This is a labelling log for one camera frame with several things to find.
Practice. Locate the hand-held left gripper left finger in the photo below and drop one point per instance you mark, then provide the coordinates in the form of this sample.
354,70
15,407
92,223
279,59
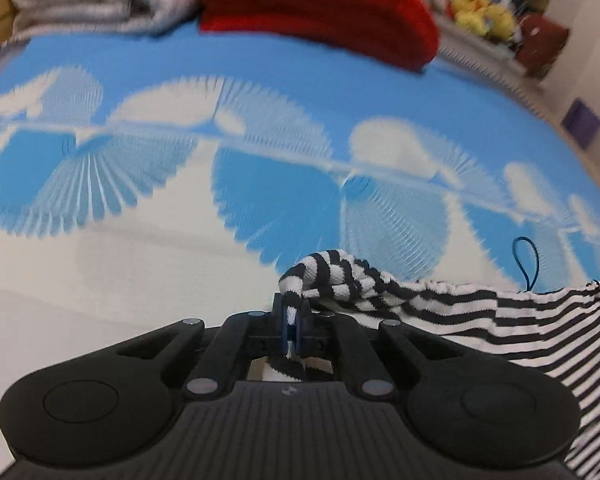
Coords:
281,325

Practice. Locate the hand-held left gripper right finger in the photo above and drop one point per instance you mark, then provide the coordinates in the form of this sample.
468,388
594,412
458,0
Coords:
305,330

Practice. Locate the black white striped hooded shirt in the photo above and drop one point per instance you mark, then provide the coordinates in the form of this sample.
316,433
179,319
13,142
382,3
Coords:
480,320

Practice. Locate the blue white fan print bedsheet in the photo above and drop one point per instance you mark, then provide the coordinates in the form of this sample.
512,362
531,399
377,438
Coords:
230,210

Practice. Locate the red folded blanket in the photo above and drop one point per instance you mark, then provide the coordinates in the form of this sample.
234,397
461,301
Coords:
320,5

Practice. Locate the purple box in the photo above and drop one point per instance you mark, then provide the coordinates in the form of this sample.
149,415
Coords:
582,122

